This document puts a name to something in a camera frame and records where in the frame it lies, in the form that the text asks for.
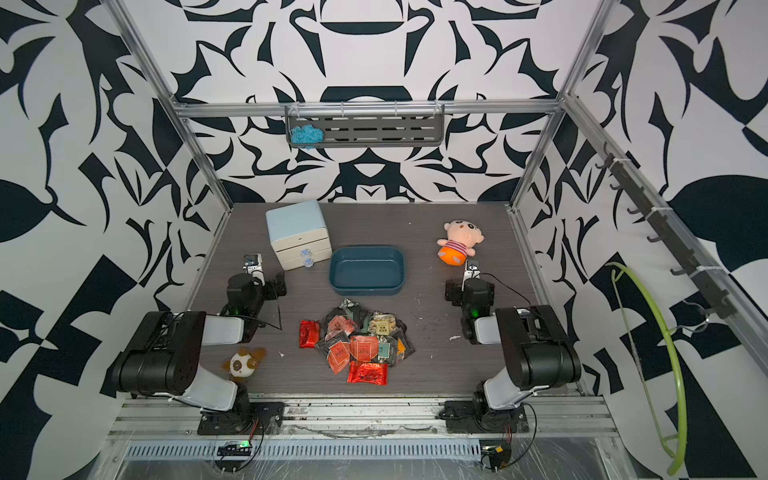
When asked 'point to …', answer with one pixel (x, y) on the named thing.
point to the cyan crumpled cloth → (307, 134)
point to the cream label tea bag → (382, 323)
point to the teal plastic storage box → (367, 270)
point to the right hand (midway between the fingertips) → (466, 275)
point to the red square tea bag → (364, 348)
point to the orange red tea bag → (338, 357)
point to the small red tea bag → (309, 333)
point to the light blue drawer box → (298, 234)
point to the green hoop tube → (685, 412)
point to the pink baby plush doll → (461, 238)
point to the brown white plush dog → (242, 364)
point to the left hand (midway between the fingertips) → (261, 268)
